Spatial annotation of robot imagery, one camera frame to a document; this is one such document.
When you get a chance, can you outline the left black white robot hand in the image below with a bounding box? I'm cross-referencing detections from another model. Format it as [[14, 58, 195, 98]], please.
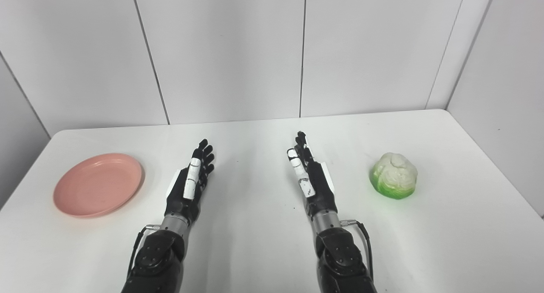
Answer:
[[164, 139, 215, 226]]

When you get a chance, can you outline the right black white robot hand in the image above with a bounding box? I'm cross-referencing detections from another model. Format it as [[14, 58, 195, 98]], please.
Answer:
[[287, 131, 338, 219]]

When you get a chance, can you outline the green white cabbage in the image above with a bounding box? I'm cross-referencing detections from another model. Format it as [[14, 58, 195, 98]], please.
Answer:
[[369, 152, 418, 200]]

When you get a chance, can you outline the pink plate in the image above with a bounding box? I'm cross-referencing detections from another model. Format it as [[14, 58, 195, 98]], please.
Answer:
[[53, 153, 144, 219]]

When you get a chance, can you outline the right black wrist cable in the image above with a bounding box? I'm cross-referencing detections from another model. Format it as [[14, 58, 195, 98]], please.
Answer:
[[340, 219, 374, 282]]

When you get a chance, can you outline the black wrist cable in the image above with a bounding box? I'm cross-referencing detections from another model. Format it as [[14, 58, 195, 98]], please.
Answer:
[[340, 219, 374, 282], [126, 225, 161, 281]]

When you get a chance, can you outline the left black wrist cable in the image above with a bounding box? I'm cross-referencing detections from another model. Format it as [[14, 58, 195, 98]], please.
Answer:
[[126, 225, 161, 281]]

